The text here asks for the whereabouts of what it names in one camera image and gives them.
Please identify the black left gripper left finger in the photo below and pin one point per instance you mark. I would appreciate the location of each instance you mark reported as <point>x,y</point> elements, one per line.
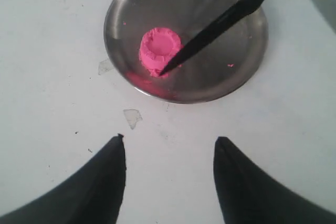
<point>94,194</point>

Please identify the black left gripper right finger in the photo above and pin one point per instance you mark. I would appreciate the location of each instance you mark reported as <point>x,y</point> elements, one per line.
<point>247,194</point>

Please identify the black knife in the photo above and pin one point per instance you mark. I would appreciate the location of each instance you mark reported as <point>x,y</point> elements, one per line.
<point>221,24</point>

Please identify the pink clay lump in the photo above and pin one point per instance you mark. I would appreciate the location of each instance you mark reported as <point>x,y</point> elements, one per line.
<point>158,46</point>

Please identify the clear tape scrap lower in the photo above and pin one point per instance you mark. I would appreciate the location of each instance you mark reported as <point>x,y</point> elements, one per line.
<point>132,117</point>

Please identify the clear tape scrap near plate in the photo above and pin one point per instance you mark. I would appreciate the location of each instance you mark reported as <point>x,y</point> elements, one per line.
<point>104,67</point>

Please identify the round stainless steel plate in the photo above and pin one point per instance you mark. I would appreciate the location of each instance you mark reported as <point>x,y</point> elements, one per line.
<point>219,69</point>

